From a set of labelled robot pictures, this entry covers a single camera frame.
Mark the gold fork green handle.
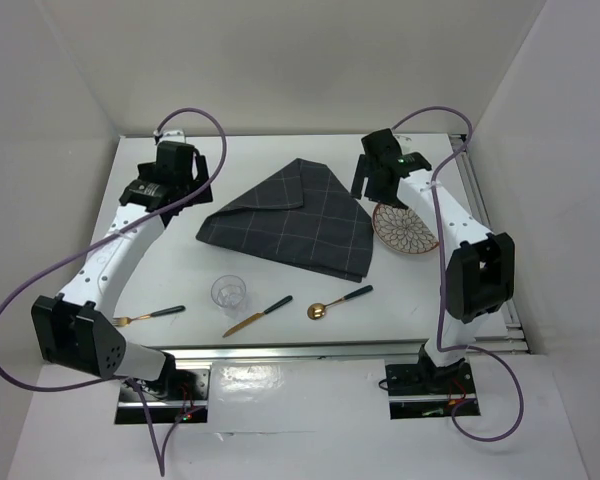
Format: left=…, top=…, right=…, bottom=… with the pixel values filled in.
left=111, top=305, right=186, bottom=328

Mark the aluminium front rail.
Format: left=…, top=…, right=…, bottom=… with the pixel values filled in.
left=57, top=339, right=531, bottom=374

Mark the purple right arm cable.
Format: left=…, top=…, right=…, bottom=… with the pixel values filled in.
left=392, top=105, right=525, bottom=443

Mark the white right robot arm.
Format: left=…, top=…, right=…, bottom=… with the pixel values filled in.
left=351, top=129, right=515, bottom=392

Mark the gold spoon green handle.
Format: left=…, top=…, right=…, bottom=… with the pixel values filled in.
left=307, top=285, right=374, bottom=320

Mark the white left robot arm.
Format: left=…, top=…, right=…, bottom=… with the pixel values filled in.
left=31, top=140, right=212, bottom=399

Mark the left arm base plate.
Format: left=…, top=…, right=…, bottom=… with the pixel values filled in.
left=114, top=362, right=211, bottom=425

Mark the clear drinking glass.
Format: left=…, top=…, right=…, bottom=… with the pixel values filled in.
left=211, top=275, right=247, bottom=319

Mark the gold knife green handle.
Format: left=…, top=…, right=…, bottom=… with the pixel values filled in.
left=223, top=295, right=293, bottom=338

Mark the dark grey checked cloth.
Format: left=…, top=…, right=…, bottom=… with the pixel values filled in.
left=196, top=159, right=373, bottom=283

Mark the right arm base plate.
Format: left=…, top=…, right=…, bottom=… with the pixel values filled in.
left=378, top=362, right=481, bottom=420

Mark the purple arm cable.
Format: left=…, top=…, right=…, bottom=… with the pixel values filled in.
left=0, top=107, right=228, bottom=477
left=392, top=105, right=525, bottom=443

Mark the floral ceramic plate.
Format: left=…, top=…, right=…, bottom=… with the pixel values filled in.
left=372, top=204, right=439, bottom=255

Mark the aluminium right side rail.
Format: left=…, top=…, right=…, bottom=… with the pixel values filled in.
left=456, top=150, right=529, bottom=352

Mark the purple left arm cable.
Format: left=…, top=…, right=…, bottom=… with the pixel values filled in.
left=0, top=107, right=228, bottom=477

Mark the aluminium rail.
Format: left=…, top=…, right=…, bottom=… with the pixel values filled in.
left=57, top=339, right=531, bottom=374
left=456, top=150, right=529, bottom=352

